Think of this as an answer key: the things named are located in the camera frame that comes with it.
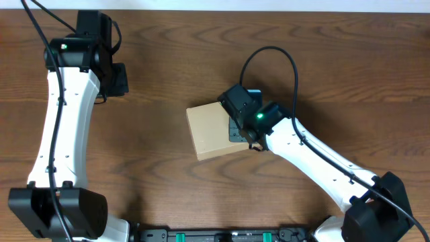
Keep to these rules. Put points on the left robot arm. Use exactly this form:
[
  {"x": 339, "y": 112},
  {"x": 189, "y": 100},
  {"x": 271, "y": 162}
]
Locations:
[{"x": 56, "y": 204}]

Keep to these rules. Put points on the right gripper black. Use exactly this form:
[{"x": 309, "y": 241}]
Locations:
[{"x": 236, "y": 131}]

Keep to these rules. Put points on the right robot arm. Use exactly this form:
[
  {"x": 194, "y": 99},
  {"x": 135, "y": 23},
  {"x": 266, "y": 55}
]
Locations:
[{"x": 375, "y": 208}]

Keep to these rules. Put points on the cardboard box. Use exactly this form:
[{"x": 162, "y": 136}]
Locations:
[{"x": 209, "y": 129}]

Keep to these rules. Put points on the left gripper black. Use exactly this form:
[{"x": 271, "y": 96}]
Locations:
[{"x": 118, "y": 81}]

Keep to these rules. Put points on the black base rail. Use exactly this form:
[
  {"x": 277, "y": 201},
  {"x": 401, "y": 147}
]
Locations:
[{"x": 165, "y": 234}]

